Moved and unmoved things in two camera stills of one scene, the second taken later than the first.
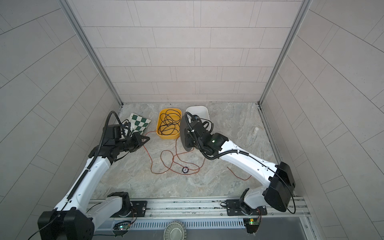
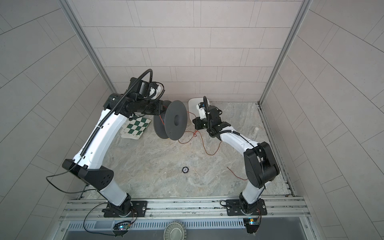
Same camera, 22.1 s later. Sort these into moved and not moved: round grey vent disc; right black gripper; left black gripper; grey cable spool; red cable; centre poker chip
Moved: red cable; grey cable spool; right black gripper; left black gripper
Not moved: round grey vent disc; centre poker chip
